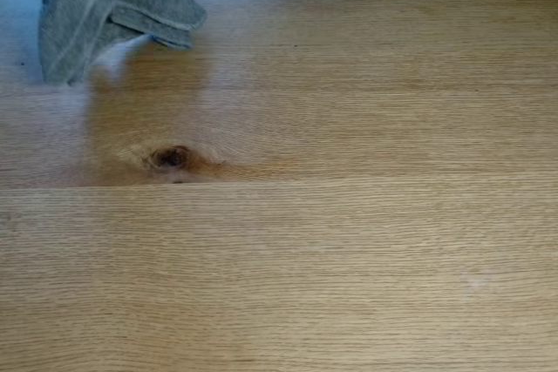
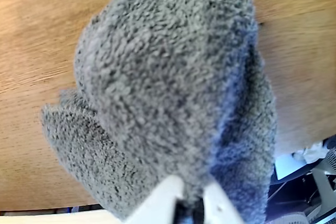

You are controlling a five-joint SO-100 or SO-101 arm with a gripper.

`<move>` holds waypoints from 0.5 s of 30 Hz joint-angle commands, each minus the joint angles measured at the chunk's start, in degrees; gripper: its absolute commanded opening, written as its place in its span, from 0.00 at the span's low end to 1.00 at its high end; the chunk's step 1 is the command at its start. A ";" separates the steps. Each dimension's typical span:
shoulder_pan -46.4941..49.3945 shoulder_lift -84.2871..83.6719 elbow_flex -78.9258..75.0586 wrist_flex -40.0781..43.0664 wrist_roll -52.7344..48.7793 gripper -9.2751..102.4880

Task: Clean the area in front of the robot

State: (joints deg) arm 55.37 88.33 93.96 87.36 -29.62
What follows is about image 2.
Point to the grey microfibre cloth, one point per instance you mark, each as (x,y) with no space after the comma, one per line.
(168,82)

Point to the white flat sheet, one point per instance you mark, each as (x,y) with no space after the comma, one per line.
(287,165)

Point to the white furniture leg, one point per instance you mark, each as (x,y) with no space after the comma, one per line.
(323,182)

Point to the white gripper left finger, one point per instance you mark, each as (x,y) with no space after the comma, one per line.
(160,203)

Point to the crumpled white paper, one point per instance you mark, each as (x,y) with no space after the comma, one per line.
(313,151)

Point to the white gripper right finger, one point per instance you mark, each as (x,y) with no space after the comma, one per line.
(220,205)

